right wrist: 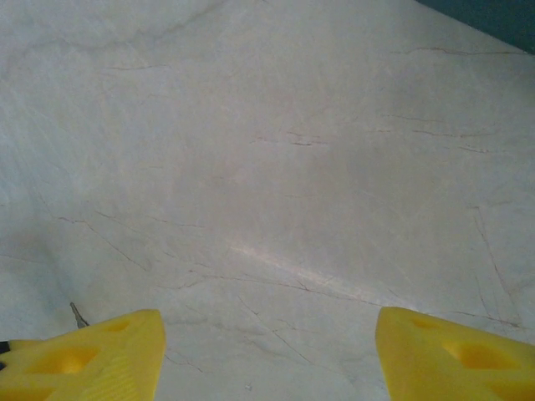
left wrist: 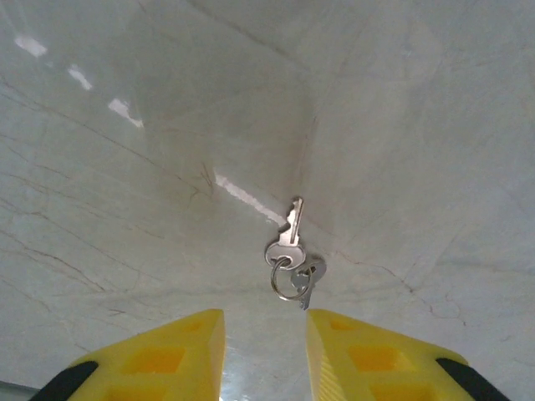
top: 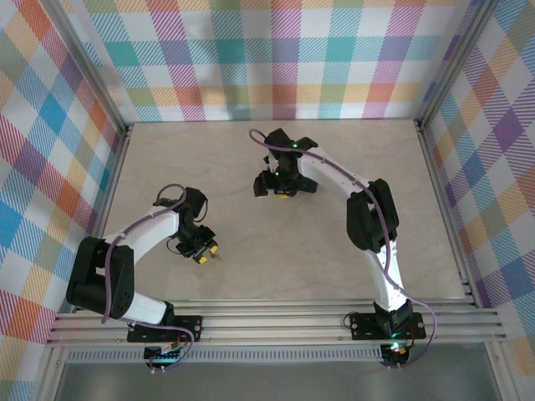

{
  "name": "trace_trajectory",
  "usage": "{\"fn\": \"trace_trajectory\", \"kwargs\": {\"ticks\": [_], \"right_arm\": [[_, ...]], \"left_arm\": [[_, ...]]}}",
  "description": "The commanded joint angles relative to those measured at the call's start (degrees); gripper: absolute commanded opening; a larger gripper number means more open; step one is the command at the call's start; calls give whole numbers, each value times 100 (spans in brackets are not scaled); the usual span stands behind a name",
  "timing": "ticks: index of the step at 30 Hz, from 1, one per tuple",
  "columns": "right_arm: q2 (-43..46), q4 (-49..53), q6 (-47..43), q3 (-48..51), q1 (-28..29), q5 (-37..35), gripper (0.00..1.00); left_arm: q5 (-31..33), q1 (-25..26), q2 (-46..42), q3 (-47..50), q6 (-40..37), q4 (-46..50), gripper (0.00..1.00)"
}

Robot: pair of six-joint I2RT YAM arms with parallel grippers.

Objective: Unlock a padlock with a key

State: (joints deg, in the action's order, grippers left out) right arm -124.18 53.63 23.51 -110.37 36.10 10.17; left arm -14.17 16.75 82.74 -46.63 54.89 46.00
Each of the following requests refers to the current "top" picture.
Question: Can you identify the left controller board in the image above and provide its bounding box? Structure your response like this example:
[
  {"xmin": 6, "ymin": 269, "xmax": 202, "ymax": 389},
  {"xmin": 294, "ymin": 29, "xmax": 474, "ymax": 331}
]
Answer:
[{"xmin": 143, "ymin": 344, "xmax": 186, "ymax": 363}]

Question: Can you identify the controller board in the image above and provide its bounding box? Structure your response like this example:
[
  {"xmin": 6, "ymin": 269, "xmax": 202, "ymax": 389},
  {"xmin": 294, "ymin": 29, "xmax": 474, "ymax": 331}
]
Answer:
[
  {"xmin": 143, "ymin": 344, "xmax": 186, "ymax": 363},
  {"xmin": 381, "ymin": 342, "xmax": 409, "ymax": 365}
]

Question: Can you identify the grey metal base tray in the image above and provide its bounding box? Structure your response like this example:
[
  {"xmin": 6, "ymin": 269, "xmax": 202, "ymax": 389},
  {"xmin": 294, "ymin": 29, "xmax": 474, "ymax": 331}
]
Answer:
[{"xmin": 53, "ymin": 362, "xmax": 502, "ymax": 401}]

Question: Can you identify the right controller board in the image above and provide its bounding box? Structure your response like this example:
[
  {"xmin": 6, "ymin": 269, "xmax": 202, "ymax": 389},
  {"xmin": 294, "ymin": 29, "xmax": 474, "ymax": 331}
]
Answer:
[{"xmin": 381, "ymin": 342, "xmax": 409, "ymax": 365}]

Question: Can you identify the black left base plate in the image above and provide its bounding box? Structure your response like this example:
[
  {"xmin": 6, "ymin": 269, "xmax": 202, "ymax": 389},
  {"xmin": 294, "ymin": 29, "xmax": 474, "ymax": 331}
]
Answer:
[{"xmin": 126, "ymin": 315, "xmax": 204, "ymax": 344}]

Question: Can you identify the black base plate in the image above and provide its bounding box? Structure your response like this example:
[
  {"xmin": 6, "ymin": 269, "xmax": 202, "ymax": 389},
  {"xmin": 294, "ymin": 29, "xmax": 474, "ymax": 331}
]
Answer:
[
  {"xmin": 349, "ymin": 311, "xmax": 428, "ymax": 341},
  {"xmin": 126, "ymin": 315, "xmax": 204, "ymax": 344}
]

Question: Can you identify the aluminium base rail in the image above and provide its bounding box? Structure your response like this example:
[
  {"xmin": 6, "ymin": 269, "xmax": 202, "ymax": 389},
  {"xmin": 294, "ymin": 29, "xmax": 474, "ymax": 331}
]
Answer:
[{"xmin": 44, "ymin": 298, "xmax": 507, "ymax": 348}]

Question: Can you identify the aluminium side rail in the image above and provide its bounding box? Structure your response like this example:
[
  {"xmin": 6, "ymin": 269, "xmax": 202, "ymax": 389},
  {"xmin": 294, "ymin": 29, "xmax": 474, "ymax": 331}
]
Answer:
[
  {"xmin": 89, "ymin": 123, "xmax": 135, "ymax": 251},
  {"xmin": 415, "ymin": 119, "xmax": 482, "ymax": 308}
]

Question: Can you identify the grey slotted cable duct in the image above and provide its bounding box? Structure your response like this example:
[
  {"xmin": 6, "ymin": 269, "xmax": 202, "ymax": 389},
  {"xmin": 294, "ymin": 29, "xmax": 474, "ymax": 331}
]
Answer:
[{"xmin": 65, "ymin": 348, "xmax": 385, "ymax": 366}]

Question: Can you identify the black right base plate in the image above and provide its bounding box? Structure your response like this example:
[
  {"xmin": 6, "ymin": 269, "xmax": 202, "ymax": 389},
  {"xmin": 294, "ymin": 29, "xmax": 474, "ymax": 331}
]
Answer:
[{"xmin": 349, "ymin": 311, "xmax": 428, "ymax": 341}]

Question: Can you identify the aluminium frame post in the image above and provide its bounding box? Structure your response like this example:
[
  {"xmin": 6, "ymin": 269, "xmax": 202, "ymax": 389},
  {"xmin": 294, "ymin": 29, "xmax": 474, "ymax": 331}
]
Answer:
[
  {"xmin": 415, "ymin": 0, "xmax": 501, "ymax": 126},
  {"xmin": 39, "ymin": 0, "xmax": 131, "ymax": 141}
]

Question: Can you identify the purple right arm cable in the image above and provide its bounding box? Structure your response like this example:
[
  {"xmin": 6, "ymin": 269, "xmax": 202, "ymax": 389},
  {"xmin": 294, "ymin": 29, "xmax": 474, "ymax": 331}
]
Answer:
[{"xmin": 248, "ymin": 128, "xmax": 439, "ymax": 371}]

